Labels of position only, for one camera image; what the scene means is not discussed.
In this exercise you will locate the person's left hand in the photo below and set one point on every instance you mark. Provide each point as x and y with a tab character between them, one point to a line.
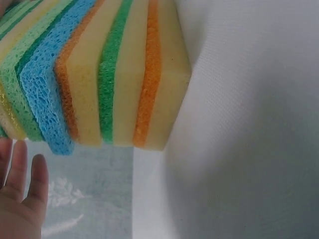
17	214

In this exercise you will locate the stack of colourful sponges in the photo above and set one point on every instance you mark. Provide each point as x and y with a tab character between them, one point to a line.
129	74

